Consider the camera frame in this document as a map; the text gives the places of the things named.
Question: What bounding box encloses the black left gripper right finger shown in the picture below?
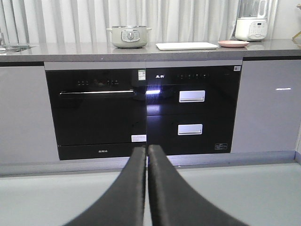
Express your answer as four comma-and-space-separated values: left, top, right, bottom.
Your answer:
148, 145, 242, 226

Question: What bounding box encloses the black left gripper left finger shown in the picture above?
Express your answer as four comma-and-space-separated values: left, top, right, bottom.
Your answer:
66, 146, 146, 226

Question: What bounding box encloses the cream bear-print serving tray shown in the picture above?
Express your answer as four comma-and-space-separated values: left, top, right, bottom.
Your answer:
156, 42, 219, 51

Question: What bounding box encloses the pink round plate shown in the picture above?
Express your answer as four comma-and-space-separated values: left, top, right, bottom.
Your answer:
218, 40, 249, 48

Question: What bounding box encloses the black built-in disinfection cabinet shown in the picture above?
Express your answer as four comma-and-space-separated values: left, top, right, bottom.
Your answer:
146, 65, 241, 155

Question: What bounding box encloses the black built-in dishwasher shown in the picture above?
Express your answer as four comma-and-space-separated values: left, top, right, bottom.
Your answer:
46, 69, 146, 160

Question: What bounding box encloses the grey left cabinet door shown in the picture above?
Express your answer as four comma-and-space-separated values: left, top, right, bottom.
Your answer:
0, 66, 59, 164

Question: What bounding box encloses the grey cabinet door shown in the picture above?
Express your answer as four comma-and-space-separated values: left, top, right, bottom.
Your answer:
0, 66, 59, 164
231, 60, 301, 153

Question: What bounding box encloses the grey right cabinet door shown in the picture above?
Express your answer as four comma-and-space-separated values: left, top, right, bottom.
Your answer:
231, 60, 301, 153

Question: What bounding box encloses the pale green electric cooking pot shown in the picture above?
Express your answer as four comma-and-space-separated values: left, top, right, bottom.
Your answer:
106, 25, 152, 48

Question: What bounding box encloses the white soy milk blender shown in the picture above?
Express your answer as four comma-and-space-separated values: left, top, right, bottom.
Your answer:
235, 0, 269, 41

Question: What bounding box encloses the stainless steel sink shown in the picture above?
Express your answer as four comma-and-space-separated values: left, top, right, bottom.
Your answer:
0, 45, 34, 55

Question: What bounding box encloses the grey pleated curtain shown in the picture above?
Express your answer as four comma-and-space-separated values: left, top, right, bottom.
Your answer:
0, 0, 301, 44

